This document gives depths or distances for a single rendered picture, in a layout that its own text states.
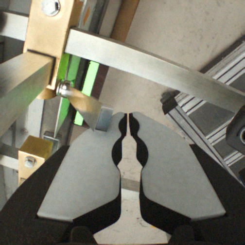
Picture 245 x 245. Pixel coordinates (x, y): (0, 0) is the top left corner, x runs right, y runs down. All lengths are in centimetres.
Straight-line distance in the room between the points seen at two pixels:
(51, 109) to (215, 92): 36
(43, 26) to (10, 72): 8
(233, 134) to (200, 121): 91
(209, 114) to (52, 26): 98
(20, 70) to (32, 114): 42
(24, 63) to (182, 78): 19
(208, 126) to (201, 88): 88
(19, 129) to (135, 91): 75
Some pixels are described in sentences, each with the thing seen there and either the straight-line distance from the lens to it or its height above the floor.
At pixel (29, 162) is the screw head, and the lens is 35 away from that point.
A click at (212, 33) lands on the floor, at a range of 121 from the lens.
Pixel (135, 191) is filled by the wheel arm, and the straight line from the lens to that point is 40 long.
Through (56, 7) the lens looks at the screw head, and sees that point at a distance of 24.
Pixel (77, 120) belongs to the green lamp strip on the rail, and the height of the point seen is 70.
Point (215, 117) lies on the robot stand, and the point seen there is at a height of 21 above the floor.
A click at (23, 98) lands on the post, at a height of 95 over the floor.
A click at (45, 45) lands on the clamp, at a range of 25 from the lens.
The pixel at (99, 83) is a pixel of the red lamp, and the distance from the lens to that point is 43.
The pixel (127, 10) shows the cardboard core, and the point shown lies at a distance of 102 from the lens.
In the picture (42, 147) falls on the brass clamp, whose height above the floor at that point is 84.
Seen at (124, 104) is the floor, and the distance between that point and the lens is 122.
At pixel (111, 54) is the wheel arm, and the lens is 24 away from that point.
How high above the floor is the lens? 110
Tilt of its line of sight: 59 degrees down
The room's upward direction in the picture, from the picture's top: 178 degrees counter-clockwise
